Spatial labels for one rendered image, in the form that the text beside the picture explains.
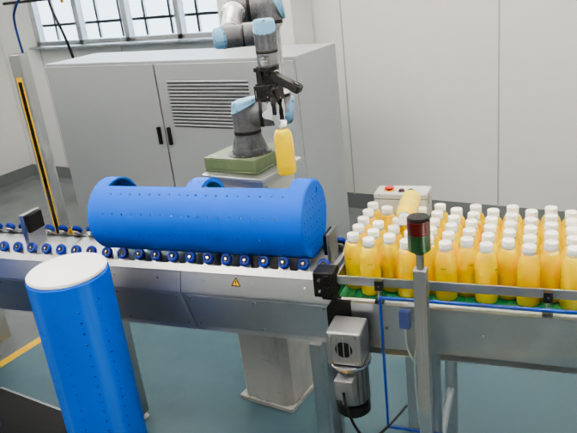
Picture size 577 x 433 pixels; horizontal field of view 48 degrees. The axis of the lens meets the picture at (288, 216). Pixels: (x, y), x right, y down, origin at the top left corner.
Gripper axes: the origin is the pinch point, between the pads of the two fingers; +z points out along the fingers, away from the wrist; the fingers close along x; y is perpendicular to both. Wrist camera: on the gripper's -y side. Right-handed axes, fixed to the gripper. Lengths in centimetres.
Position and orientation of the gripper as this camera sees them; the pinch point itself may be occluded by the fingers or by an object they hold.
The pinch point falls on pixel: (281, 123)
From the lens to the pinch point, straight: 230.4
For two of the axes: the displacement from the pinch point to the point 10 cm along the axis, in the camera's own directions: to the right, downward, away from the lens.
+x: -3.4, 3.8, -8.6
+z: 1.1, 9.2, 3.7
